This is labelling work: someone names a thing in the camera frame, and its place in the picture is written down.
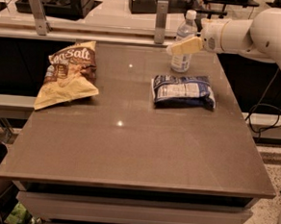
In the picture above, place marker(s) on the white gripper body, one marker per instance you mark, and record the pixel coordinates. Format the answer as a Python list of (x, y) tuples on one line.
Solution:
[(210, 36)]

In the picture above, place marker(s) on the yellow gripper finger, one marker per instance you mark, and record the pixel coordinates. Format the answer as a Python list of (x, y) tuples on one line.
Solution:
[(185, 46)]

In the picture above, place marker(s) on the blue plastic water bottle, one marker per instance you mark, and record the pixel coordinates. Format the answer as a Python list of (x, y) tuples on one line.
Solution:
[(187, 30)]

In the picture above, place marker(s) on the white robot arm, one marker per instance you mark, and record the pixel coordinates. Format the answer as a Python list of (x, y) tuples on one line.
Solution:
[(258, 38)]

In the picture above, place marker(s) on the blue white snack bag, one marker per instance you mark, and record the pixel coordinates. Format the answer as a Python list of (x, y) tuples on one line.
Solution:
[(182, 92)]

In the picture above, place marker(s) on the right metal glass clamp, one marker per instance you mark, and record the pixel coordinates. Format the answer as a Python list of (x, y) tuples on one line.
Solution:
[(160, 25)]

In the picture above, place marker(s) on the metal glass clamp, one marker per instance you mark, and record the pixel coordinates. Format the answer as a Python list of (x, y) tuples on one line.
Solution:
[(41, 24), (160, 25)]

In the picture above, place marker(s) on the black box behind glass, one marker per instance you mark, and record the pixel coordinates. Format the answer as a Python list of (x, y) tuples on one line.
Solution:
[(151, 6)]

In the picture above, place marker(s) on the black tray behind glass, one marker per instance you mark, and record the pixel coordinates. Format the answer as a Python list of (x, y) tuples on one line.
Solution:
[(69, 9)]

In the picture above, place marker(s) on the yellow brown sea salt chip bag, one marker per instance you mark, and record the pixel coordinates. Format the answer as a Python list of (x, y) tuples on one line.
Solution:
[(69, 76)]

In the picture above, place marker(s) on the left metal glass clamp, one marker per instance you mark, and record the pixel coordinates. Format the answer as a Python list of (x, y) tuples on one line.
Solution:
[(41, 24)]

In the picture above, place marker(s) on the green bag under table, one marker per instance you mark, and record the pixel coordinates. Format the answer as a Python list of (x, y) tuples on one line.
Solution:
[(20, 215)]

